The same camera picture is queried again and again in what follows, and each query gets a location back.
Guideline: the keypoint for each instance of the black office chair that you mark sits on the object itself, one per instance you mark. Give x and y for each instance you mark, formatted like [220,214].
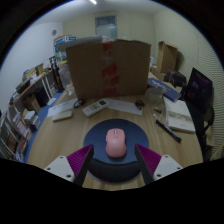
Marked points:
[199,91]

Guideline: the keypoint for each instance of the white remote control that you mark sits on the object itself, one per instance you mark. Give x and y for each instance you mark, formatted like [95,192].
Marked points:
[95,107]

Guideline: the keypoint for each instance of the shelf unit with books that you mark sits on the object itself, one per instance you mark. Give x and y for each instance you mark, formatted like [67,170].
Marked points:
[16,133]

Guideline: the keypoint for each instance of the dark blue mouse pad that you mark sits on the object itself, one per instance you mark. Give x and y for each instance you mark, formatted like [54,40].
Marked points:
[96,135]

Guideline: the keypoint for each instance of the white book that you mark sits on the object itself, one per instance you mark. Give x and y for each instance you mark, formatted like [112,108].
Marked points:
[180,116]

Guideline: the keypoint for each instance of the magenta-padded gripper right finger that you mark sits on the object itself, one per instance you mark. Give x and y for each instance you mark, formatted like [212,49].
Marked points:
[166,165]

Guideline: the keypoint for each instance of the small white flat device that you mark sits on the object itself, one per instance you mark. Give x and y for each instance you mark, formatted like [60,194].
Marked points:
[62,115]

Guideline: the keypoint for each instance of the ceiling light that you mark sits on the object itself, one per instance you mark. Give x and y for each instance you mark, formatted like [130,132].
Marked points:
[93,2]

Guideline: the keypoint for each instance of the large brown cardboard box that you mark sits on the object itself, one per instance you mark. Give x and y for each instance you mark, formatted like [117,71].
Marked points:
[110,68]

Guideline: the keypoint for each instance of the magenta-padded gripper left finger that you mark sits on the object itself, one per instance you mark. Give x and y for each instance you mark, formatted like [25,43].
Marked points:
[60,166]

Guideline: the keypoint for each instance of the round wall clock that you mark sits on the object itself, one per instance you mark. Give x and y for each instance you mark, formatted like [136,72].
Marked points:
[54,32]

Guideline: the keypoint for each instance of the pink computer mouse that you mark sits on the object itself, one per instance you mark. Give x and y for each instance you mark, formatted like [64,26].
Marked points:
[116,143]

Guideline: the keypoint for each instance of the door with window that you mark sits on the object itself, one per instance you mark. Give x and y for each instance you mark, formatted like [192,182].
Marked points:
[106,27]

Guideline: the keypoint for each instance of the clear plastic container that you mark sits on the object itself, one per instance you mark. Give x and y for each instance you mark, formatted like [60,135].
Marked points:
[154,95]

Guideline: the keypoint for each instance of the black marker pen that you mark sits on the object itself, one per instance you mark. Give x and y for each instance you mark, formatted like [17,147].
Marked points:
[168,130]

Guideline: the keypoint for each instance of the blue book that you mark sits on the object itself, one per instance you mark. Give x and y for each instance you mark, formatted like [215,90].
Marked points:
[166,90]

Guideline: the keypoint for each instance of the open tall cardboard box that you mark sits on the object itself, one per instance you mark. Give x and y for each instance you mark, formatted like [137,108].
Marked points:
[167,56]

